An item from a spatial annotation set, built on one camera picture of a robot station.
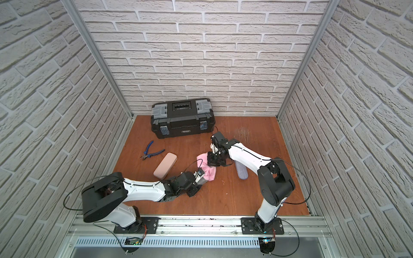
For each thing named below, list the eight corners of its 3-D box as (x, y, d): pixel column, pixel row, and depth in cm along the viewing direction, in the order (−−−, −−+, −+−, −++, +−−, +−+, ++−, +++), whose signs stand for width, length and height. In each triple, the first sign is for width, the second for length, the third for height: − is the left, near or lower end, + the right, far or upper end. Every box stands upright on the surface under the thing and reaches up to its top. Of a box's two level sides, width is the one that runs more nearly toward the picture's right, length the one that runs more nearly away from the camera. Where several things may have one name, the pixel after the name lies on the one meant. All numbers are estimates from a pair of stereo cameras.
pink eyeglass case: (153, 175, 92) (151, 173, 90) (168, 153, 101) (167, 151, 99) (164, 180, 90) (163, 178, 88) (178, 157, 99) (178, 155, 97)
